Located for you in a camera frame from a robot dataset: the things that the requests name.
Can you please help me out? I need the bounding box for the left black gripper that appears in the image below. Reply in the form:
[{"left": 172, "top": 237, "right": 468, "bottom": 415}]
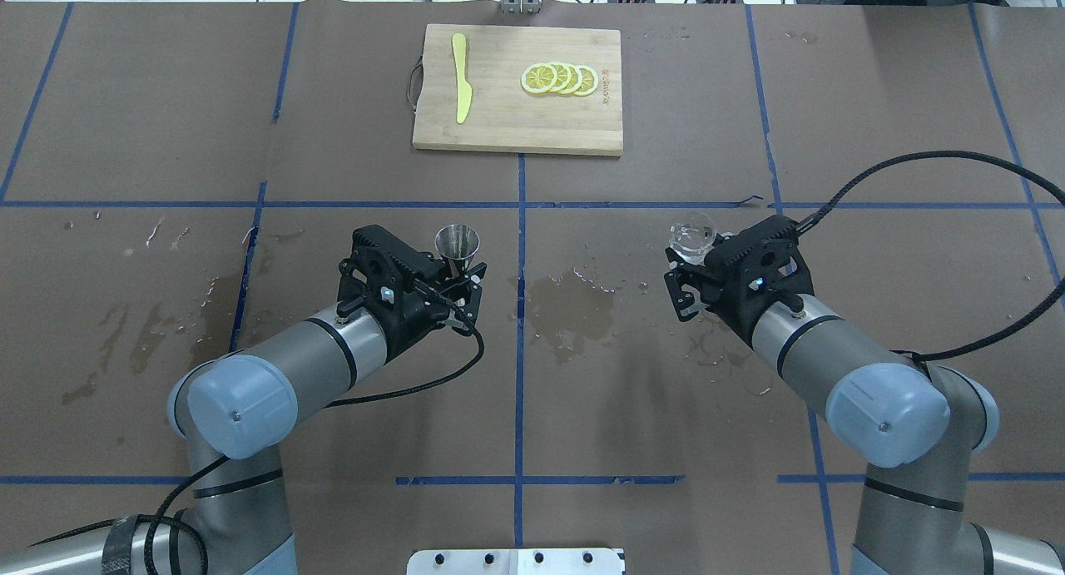
[{"left": 335, "top": 225, "right": 488, "bottom": 362}]

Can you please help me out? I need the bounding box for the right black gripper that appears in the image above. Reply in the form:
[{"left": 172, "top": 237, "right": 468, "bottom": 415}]
[{"left": 663, "top": 217, "right": 815, "bottom": 343}]

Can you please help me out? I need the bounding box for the clear glass shaker cup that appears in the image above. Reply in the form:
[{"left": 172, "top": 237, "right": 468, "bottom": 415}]
[{"left": 668, "top": 211, "right": 718, "bottom": 265}]

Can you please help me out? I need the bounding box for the steel jigger measuring cup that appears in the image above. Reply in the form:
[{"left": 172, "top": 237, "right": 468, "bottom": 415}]
[{"left": 435, "top": 225, "right": 480, "bottom": 280}]

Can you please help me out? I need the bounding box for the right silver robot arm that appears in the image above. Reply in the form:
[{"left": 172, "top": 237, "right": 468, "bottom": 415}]
[{"left": 663, "top": 214, "right": 1063, "bottom": 574}]

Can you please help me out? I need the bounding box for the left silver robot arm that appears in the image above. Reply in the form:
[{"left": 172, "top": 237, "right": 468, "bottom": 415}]
[{"left": 2, "top": 225, "right": 487, "bottom": 574}]

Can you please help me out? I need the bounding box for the bamboo cutting board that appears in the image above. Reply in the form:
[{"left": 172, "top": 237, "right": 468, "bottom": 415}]
[{"left": 412, "top": 22, "right": 624, "bottom": 157}]

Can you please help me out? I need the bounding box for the yellow plastic knife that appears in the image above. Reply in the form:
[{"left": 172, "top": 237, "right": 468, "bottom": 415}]
[{"left": 450, "top": 32, "right": 474, "bottom": 124}]

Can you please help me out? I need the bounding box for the lemon slice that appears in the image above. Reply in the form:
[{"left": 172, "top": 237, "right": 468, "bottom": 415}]
[
  {"left": 520, "top": 63, "right": 558, "bottom": 95},
  {"left": 548, "top": 61, "right": 576, "bottom": 94},
  {"left": 559, "top": 64, "right": 583, "bottom": 95},
  {"left": 572, "top": 66, "right": 600, "bottom": 97}
]

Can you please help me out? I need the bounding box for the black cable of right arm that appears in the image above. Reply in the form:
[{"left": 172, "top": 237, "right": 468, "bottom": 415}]
[{"left": 794, "top": 151, "right": 1065, "bottom": 364}]

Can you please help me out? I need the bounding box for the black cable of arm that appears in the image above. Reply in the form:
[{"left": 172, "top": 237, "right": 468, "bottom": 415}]
[
  {"left": 794, "top": 151, "right": 1065, "bottom": 364},
  {"left": 33, "top": 288, "right": 486, "bottom": 575}
]

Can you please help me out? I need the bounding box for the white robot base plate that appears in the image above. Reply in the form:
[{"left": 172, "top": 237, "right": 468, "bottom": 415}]
[{"left": 406, "top": 546, "right": 627, "bottom": 574}]

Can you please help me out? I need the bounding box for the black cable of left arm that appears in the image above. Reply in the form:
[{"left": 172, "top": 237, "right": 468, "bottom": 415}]
[{"left": 33, "top": 288, "right": 486, "bottom": 575}]

